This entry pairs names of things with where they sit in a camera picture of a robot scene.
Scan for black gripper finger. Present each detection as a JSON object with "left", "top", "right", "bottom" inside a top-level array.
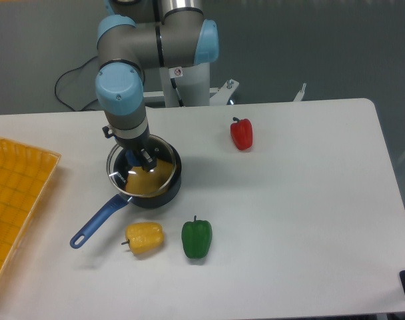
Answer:
[{"left": 139, "top": 149, "right": 157, "bottom": 172}]

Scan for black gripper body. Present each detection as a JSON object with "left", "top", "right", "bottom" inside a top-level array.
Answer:
[{"left": 102, "top": 125, "right": 149, "bottom": 152}]

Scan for glass lid with blue knob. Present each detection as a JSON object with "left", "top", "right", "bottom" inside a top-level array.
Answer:
[{"left": 106, "top": 135, "right": 179, "bottom": 198}]

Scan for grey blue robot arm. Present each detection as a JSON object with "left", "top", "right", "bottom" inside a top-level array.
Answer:
[{"left": 95, "top": 1, "right": 219, "bottom": 171}]

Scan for orange toast slice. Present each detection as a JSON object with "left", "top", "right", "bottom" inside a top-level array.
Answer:
[{"left": 125, "top": 159, "right": 174, "bottom": 195}]

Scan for yellow bell pepper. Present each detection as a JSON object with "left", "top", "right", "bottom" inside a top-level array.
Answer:
[{"left": 121, "top": 222, "right": 165, "bottom": 255}]

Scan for green bell pepper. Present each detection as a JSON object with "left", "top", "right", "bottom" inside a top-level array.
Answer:
[{"left": 181, "top": 215, "right": 212, "bottom": 259}]

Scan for red bell pepper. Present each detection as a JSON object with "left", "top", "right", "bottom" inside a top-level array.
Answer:
[{"left": 230, "top": 117, "right": 253, "bottom": 151}]

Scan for yellow plastic basket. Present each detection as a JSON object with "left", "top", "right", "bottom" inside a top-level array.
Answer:
[{"left": 0, "top": 137, "right": 61, "bottom": 283}]

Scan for dark pot with blue handle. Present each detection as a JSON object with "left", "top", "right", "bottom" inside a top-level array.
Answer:
[{"left": 70, "top": 135, "right": 182, "bottom": 249}]

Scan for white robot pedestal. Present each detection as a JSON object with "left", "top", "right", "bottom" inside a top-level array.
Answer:
[{"left": 159, "top": 63, "right": 210, "bottom": 107}]

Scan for white metal base frame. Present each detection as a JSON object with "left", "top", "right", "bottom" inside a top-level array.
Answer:
[{"left": 143, "top": 79, "right": 307, "bottom": 107}]

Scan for black cable on floor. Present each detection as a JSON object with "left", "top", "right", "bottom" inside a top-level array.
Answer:
[{"left": 54, "top": 55, "right": 103, "bottom": 112}]

